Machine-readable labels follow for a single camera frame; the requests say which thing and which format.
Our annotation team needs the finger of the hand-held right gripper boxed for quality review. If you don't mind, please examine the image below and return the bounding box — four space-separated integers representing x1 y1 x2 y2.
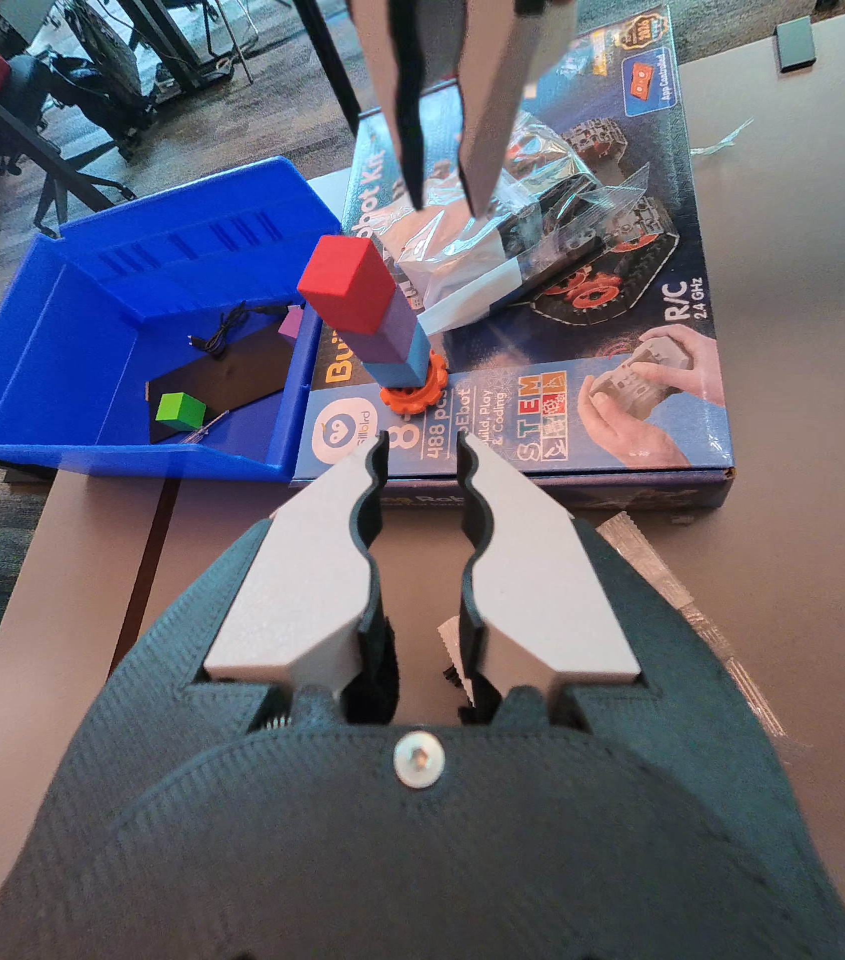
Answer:
347 0 463 213
458 0 579 220

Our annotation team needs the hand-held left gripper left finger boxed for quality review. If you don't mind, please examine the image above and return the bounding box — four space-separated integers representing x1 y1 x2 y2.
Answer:
203 432 399 724

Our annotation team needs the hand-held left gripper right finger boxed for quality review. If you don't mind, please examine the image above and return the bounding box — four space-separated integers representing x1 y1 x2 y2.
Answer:
457 432 643 723

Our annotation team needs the green wooden cube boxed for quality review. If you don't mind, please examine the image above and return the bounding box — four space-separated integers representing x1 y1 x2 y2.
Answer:
155 391 208 432

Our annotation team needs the red wooden cube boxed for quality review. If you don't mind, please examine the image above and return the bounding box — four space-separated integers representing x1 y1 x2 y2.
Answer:
297 234 396 335

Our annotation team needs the small orange plastic wheel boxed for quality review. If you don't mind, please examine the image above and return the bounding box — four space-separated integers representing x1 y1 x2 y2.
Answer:
379 348 448 414

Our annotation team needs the blue wooden cube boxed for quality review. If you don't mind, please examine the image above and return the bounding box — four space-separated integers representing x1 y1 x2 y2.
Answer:
362 326 433 387

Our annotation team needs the blue plastic storage bin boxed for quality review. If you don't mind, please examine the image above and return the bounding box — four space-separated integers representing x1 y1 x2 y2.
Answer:
0 155 343 483

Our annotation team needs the black metal table leg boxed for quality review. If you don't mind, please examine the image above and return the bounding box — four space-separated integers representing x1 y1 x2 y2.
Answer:
291 0 364 138

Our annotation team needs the dark blue cardboard kit box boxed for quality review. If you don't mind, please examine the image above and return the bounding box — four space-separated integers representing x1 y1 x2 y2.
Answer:
291 3 737 511

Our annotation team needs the small clear plastic scrap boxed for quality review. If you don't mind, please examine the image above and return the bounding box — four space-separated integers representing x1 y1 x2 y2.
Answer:
688 120 757 159

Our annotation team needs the flat black rectangular panel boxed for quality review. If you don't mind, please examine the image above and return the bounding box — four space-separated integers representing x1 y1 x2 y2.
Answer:
146 311 296 444

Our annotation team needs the clear bag with white flap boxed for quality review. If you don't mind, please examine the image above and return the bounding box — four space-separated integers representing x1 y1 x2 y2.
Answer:
377 112 656 335

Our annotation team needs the dark grey rectangular block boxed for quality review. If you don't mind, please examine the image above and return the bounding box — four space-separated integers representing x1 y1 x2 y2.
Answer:
776 16 819 74

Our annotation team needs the black office chair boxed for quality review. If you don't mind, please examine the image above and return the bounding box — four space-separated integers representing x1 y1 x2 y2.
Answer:
10 0 161 162

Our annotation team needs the light wooden side table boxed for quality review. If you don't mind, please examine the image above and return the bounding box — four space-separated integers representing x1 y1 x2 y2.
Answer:
0 0 120 215

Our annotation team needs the small clear-handled screwdriver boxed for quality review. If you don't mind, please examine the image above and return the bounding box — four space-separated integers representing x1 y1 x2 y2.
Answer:
182 411 232 444

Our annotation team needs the grey desk with cable flap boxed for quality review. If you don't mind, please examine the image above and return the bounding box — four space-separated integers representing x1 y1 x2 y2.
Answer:
0 472 169 901

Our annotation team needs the black cable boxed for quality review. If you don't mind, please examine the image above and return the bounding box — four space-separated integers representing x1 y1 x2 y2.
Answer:
186 300 289 357

